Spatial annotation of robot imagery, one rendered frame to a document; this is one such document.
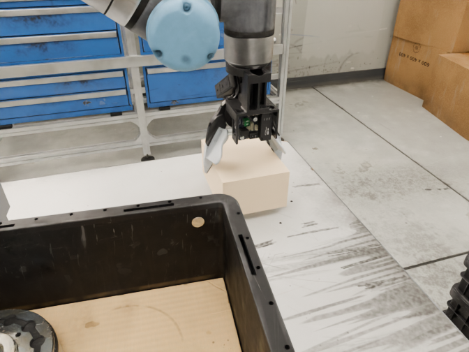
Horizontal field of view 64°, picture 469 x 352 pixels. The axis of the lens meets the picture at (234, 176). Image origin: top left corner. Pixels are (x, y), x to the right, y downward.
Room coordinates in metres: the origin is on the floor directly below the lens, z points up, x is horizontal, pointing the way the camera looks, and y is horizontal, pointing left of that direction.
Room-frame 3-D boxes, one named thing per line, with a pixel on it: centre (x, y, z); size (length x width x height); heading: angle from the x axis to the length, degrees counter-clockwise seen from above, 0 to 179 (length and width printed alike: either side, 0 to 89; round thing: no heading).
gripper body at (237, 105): (0.58, -0.02, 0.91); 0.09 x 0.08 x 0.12; 17
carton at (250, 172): (0.61, -0.01, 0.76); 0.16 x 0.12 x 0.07; 17
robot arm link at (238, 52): (0.59, -0.02, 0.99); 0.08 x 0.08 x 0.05
